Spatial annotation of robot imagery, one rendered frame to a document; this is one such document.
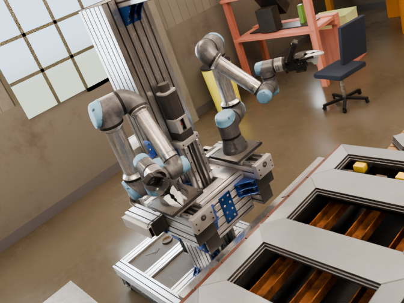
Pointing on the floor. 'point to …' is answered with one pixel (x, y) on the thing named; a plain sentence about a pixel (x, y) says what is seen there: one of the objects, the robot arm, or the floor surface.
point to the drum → (216, 85)
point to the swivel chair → (347, 59)
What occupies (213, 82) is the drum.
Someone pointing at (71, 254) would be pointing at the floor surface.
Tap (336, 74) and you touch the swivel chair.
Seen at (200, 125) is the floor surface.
